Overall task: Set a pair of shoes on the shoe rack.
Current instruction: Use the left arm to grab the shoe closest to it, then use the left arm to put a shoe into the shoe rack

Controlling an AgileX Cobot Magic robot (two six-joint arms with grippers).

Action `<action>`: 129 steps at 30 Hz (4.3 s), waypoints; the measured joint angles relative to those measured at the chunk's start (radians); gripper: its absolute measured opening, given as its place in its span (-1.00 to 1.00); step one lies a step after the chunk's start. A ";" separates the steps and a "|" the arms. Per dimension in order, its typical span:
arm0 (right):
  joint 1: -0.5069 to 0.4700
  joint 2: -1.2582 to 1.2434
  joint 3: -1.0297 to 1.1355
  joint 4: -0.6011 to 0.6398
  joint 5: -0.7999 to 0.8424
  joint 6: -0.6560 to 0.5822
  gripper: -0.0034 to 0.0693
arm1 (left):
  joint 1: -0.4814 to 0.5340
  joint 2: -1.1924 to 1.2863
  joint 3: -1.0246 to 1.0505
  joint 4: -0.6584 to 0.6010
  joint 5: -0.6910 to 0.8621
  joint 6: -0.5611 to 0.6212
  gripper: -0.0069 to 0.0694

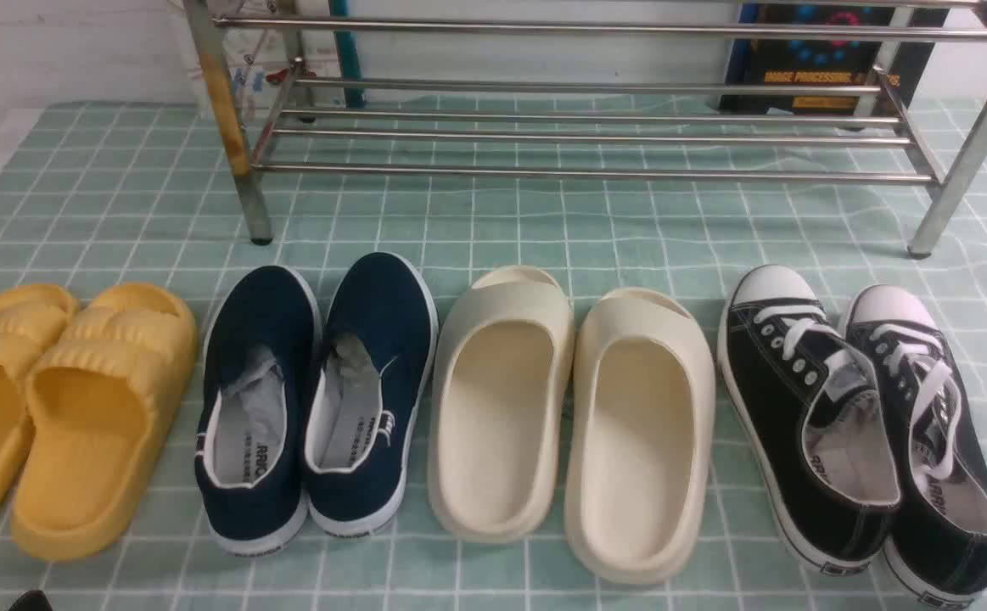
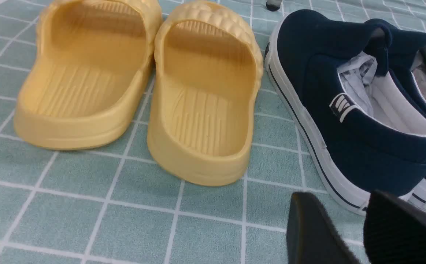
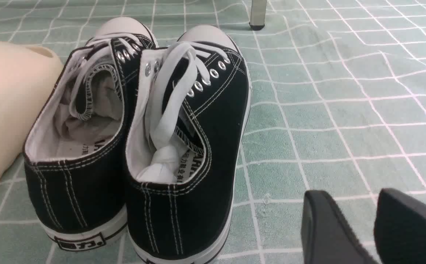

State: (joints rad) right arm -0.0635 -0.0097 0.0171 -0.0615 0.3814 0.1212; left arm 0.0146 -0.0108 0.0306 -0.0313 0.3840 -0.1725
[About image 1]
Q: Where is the right black canvas sneaker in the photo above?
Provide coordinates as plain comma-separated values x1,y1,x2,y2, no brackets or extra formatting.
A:
841,283,987,610

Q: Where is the right yellow slipper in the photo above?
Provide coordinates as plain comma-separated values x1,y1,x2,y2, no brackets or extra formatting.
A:
11,283,198,562

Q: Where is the green checkered cloth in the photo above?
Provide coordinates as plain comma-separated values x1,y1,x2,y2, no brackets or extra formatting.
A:
0,102,987,610

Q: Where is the navy slip-on shoe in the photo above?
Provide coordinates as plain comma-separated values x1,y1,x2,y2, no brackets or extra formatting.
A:
193,266,320,558
300,252,439,538

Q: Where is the cream slipper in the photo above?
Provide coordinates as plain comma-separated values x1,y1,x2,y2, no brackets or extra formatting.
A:
428,266,575,545
564,287,715,585

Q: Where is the left cream slipper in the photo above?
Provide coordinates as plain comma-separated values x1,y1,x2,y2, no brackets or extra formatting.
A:
428,266,575,545

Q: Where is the right cream slipper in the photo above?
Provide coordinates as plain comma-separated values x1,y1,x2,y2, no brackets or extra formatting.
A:
564,287,715,585

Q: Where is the teal pole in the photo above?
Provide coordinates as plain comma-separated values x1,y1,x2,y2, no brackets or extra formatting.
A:
328,0,366,109

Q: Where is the dark image processing book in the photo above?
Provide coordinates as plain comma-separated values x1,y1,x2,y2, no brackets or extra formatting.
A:
715,3,934,115

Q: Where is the steel shoe rack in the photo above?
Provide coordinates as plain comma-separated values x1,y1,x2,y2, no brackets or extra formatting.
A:
179,1,987,260

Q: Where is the left black canvas sneaker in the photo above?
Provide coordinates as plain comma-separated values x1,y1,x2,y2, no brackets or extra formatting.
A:
717,264,903,575

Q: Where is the black canvas sneaker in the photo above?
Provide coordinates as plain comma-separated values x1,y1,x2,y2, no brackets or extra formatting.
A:
717,264,903,575
841,283,987,610

